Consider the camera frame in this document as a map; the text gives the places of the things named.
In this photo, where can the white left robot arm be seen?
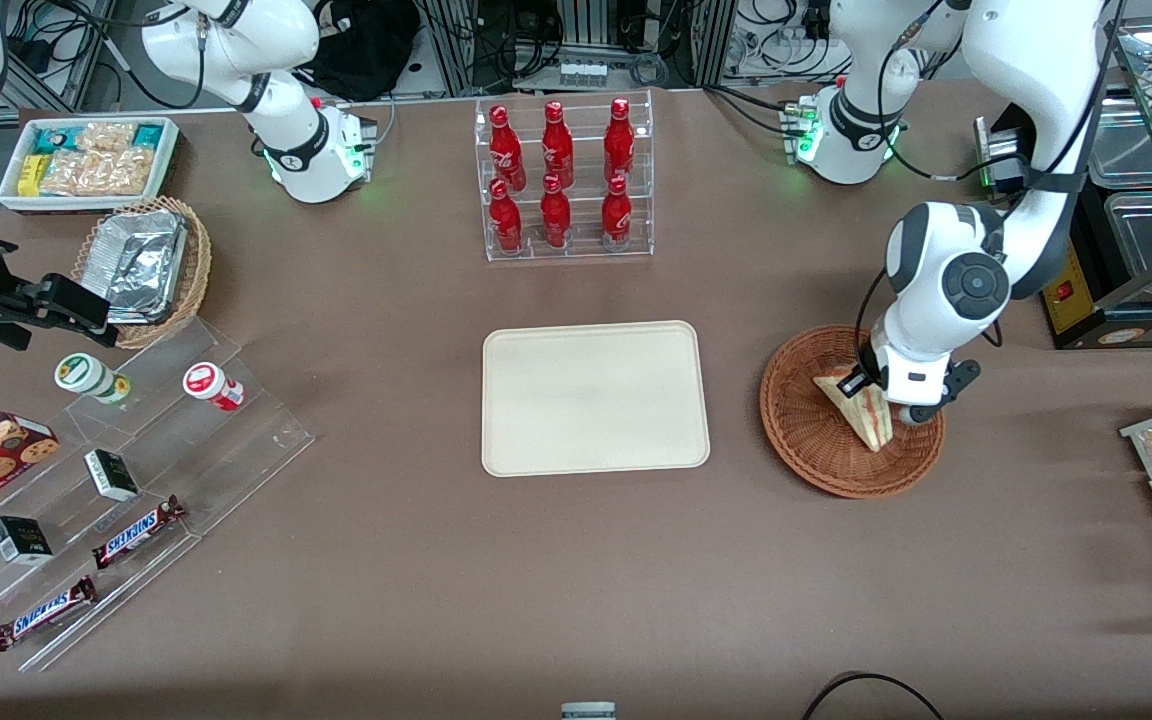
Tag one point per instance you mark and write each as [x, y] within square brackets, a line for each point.
[936, 250]

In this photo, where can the aluminium foil container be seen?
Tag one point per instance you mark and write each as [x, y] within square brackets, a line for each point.
[141, 265]

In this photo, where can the grey power strip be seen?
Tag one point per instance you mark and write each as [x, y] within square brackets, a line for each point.
[583, 74]

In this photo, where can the black fabric bag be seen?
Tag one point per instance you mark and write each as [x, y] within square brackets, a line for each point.
[366, 45]

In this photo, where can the yellow snack packet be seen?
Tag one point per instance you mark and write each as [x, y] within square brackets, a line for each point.
[31, 175]

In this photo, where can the red cola bottle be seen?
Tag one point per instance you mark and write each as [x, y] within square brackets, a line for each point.
[506, 150]
[617, 218]
[557, 145]
[506, 225]
[619, 140]
[555, 220]

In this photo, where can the aluminium frame rack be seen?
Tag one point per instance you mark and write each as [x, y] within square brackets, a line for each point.
[456, 45]

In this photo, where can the red lid small bottle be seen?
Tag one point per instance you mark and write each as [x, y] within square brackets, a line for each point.
[208, 383]

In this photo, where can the beige rectangular tray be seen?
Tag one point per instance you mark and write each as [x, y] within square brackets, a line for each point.
[536, 440]

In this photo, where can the clear acrylic step display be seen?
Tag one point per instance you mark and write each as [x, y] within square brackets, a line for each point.
[236, 450]

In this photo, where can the light tan wicker basket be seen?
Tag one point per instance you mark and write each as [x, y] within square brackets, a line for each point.
[194, 280]

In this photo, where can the white rectangular snack bin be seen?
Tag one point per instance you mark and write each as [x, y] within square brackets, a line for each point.
[8, 195]

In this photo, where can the triangular sandwich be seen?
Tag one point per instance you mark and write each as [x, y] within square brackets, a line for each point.
[861, 420]

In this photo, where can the small black carton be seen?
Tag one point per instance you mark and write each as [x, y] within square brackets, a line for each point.
[21, 540]
[111, 475]

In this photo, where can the clear rice cracker bag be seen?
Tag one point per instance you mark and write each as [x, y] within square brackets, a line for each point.
[106, 137]
[96, 175]

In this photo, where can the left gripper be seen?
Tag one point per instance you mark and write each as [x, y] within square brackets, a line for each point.
[866, 377]

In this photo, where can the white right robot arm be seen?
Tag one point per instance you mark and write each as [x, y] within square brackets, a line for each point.
[286, 150]

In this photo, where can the brown round wicker basket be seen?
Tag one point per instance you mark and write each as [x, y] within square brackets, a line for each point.
[816, 450]

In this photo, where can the clear acrylic bottle rack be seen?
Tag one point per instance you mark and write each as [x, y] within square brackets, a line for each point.
[582, 246]

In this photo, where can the grey box with green light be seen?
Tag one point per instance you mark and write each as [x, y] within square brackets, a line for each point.
[1001, 165]

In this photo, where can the brown Snickers bar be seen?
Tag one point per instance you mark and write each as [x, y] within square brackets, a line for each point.
[136, 533]
[44, 613]

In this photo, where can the green lid small bottle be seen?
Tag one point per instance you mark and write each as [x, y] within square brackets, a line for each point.
[86, 375]

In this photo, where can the teal snack packet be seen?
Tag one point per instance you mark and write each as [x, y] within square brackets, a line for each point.
[54, 140]
[148, 136]

